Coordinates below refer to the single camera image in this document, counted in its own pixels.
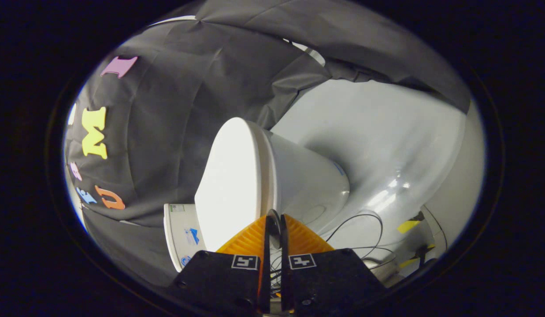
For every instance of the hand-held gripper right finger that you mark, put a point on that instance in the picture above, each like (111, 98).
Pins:
(329, 281)

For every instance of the black backdrop cloth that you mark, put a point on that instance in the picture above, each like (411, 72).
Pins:
(166, 132)

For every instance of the yellow tape strip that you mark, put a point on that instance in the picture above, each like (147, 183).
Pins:
(408, 226)

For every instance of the black lid pull tab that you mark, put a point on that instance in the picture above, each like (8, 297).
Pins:
(274, 226)

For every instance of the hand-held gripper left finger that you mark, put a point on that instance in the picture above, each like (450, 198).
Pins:
(219, 286)

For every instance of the white toilet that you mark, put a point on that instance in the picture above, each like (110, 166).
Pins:
(307, 176)

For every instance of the white toilet lid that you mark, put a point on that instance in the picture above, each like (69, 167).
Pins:
(230, 185)

